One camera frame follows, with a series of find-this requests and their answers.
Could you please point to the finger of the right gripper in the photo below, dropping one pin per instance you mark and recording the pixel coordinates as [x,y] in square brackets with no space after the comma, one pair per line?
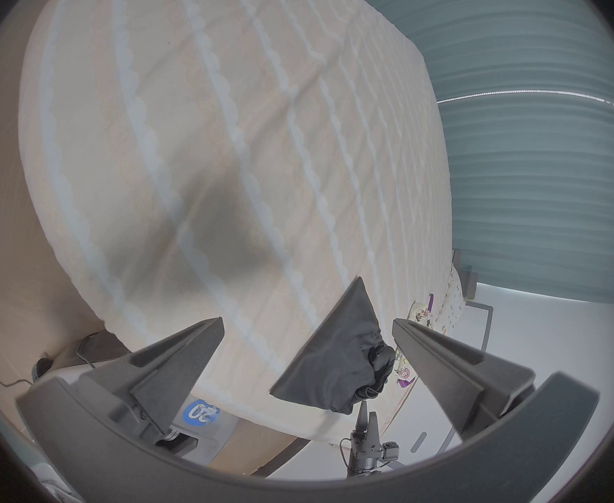
[363,422]
[374,427]

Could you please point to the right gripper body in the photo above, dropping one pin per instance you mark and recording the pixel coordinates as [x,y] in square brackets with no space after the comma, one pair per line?
[364,451]

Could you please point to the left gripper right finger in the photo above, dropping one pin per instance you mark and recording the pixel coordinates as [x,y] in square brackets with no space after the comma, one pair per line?
[443,375]

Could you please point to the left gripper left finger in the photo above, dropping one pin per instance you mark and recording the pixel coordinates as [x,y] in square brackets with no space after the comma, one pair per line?
[171,370]

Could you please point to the black T-shirt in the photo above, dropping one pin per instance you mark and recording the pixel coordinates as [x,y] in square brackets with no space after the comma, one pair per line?
[333,359]

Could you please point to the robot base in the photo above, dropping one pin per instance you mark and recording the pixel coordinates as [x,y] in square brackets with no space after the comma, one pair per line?
[202,412]

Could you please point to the bed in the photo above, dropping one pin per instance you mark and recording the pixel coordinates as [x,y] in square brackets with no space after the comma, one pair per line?
[207,123]

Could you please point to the white printed pyjama top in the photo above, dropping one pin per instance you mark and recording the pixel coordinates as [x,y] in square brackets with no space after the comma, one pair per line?
[421,315]

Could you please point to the white printed pillow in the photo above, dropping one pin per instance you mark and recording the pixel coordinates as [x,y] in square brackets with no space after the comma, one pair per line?
[453,302]

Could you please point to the purple garment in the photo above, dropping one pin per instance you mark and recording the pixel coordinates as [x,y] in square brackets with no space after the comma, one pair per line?
[430,302]

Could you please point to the grey bedside table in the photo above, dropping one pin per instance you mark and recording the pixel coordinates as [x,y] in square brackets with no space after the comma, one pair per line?
[464,275]

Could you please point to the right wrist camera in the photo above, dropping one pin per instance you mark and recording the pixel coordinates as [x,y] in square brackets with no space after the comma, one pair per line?
[391,451]

